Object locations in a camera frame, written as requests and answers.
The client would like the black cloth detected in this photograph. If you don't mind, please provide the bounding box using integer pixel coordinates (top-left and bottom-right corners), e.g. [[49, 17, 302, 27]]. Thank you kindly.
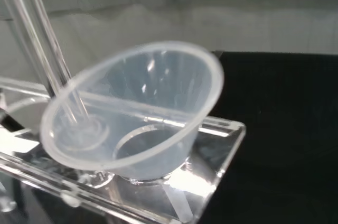
[[0, 49, 338, 224]]

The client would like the clear acrylic funnel stand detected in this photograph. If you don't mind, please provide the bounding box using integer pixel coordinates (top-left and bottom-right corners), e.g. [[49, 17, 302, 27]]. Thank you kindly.
[[0, 0, 248, 224]]

